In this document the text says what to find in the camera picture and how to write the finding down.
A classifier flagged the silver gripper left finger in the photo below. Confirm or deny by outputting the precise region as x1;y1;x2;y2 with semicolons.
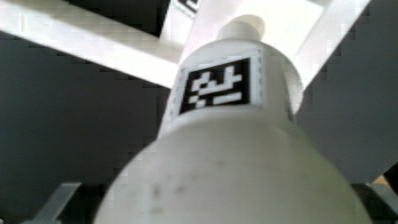
21;182;81;224

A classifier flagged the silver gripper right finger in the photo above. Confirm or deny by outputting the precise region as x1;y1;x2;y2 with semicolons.
352;183;398;224

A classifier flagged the white lamp bulb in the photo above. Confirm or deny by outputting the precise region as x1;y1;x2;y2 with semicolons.
94;20;371;224

